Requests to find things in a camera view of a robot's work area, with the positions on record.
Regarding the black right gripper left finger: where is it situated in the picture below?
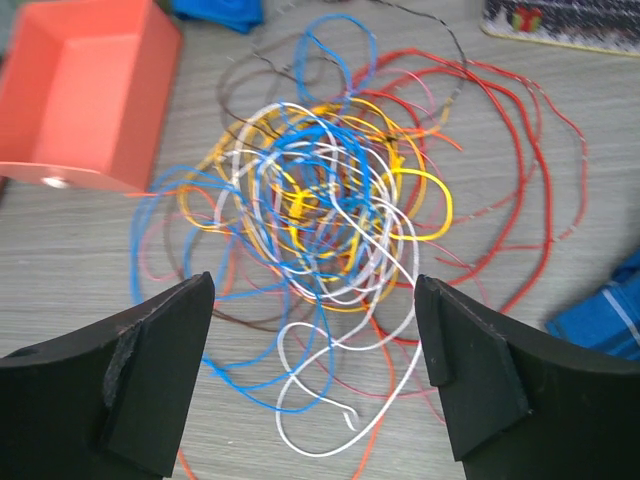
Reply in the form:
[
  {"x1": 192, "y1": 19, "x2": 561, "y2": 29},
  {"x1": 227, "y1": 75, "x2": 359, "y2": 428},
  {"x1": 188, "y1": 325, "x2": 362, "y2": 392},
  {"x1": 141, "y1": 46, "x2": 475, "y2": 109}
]
[{"x1": 1, "y1": 273, "x2": 215, "y2": 479}]

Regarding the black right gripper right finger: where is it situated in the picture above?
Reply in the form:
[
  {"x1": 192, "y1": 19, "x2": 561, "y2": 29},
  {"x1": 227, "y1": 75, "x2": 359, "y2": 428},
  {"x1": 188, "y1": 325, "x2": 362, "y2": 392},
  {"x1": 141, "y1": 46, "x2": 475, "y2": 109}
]
[{"x1": 414, "y1": 275, "x2": 639, "y2": 479}]

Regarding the blue wire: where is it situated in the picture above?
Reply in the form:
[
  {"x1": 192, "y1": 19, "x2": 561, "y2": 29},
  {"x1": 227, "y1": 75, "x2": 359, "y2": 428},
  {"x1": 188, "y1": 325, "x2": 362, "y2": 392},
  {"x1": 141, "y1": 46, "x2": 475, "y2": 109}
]
[{"x1": 130, "y1": 13, "x2": 401, "y2": 415}]

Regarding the blue plaid cloth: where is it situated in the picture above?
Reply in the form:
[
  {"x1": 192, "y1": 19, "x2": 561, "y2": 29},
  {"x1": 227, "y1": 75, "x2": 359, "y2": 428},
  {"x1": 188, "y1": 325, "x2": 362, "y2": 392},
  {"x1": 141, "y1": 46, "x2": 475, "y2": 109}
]
[{"x1": 545, "y1": 250, "x2": 639, "y2": 361}]

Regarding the orange plastic tray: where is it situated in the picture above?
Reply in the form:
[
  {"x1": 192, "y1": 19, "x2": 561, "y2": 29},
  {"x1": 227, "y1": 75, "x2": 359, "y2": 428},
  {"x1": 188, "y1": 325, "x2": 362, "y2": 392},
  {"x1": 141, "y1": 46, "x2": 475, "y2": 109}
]
[{"x1": 1, "y1": 0, "x2": 182, "y2": 193}]

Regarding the gold tin box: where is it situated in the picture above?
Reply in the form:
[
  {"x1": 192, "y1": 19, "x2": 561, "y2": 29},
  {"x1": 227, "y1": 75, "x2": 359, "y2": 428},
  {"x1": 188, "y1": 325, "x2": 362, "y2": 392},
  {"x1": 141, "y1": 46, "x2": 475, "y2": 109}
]
[{"x1": 481, "y1": 0, "x2": 639, "y2": 56}]

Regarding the royal blue cloth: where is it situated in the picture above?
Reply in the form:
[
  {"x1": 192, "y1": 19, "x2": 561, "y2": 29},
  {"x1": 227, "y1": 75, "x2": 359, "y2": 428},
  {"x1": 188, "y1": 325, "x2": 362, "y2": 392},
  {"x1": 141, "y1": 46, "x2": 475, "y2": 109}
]
[{"x1": 171, "y1": 0, "x2": 264, "y2": 34}]

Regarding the pink wire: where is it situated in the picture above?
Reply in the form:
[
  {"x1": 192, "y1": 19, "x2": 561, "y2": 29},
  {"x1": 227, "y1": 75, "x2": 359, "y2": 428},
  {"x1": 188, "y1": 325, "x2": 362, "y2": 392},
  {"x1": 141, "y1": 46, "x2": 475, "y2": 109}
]
[{"x1": 138, "y1": 67, "x2": 489, "y2": 426}]

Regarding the white wire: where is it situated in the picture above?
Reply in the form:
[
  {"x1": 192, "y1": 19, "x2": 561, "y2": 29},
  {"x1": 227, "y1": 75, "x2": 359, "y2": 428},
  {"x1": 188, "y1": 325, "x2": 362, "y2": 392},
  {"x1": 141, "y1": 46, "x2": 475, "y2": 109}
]
[{"x1": 213, "y1": 102, "x2": 424, "y2": 459}]

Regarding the orange wire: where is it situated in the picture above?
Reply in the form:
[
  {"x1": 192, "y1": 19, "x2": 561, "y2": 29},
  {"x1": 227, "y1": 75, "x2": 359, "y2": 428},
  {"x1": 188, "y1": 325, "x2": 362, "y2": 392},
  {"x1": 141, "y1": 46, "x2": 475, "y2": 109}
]
[{"x1": 127, "y1": 124, "x2": 464, "y2": 480}]

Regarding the yellow wire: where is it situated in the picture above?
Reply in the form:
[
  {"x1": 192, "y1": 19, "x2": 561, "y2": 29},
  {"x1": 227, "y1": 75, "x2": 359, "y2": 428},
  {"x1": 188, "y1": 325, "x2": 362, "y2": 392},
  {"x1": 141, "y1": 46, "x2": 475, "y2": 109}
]
[{"x1": 177, "y1": 97, "x2": 455, "y2": 314}]

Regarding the red wire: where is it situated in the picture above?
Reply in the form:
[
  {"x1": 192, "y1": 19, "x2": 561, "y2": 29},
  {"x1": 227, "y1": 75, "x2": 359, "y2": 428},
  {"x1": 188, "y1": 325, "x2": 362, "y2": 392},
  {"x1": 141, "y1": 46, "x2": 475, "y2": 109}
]
[{"x1": 349, "y1": 48, "x2": 589, "y2": 346}]

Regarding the brown wire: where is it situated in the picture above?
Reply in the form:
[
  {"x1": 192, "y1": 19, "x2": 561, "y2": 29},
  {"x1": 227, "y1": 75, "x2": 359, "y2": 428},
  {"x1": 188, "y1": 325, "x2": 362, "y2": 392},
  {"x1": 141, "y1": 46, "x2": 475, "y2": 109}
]
[{"x1": 164, "y1": 0, "x2": 469, "y2": 334}]

